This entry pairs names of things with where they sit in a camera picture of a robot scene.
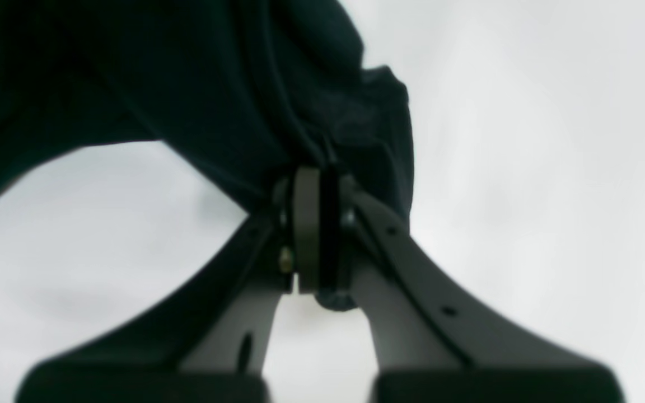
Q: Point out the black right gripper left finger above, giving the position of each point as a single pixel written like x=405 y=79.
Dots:
x=207 y=341

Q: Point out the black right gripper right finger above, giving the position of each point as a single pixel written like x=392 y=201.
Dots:
x=434 y=341

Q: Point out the black T-shirt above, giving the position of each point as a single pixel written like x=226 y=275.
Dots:
x=243 y=90

